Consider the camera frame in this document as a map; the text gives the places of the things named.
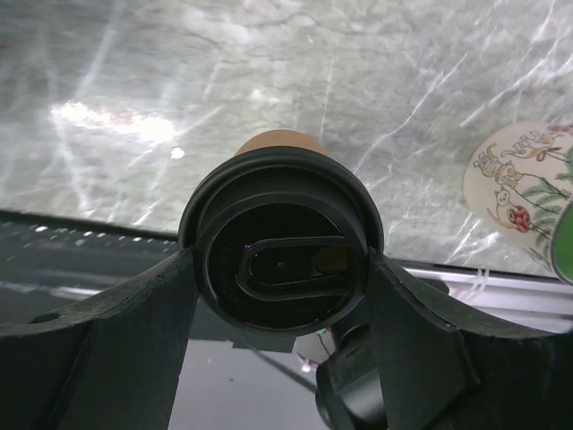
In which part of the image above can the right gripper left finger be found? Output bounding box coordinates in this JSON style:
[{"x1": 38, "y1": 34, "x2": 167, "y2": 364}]
[{"x1": 1, "y1": 250, "x2": 198, "y2": 429}]

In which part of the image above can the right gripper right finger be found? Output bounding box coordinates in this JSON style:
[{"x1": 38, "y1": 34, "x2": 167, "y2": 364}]
[{"x1": 366, "y1": 251, "x2": 572, "y2": 429}]

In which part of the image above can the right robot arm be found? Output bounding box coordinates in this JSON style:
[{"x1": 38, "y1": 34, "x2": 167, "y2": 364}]
[{"x1": 1, "y1": 251, "x2": 572, "y2": 429}]

